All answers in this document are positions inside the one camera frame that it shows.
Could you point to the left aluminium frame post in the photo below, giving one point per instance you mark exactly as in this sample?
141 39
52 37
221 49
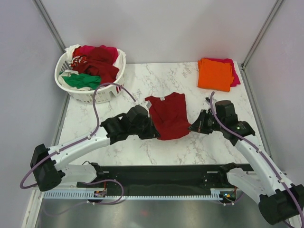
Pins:
50 24

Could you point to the aluminium frame post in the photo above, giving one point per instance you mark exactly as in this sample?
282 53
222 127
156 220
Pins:
50 24
262 32

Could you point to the white slotted cable duct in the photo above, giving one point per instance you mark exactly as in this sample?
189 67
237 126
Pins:
102 195

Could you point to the green t shirt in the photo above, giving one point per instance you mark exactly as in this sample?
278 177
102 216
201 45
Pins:
81 82

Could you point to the white cloth in basket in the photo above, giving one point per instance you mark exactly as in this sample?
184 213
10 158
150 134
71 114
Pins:
65 69

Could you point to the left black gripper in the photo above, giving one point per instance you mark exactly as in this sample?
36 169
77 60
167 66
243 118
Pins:
151 132

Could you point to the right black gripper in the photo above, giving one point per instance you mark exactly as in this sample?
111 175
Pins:
198 125

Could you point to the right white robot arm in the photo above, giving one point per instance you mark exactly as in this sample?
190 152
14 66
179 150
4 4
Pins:
277 197

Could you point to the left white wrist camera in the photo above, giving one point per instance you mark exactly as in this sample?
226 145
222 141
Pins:
145 104

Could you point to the right aluminium frame post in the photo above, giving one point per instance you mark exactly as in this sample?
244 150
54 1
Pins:
262 32

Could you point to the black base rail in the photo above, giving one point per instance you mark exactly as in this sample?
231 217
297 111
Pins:
160 180

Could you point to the folded pink t shirt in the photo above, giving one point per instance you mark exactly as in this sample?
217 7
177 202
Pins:
235 76

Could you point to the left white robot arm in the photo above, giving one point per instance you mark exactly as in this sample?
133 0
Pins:
50 164

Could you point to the dark red t shirt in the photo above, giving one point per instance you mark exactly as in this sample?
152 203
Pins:
169 116

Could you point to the folded orange t shirt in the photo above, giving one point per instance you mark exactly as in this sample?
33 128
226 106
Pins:
214 75

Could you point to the pile of red shirts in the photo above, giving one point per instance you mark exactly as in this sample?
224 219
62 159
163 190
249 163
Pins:
96 61

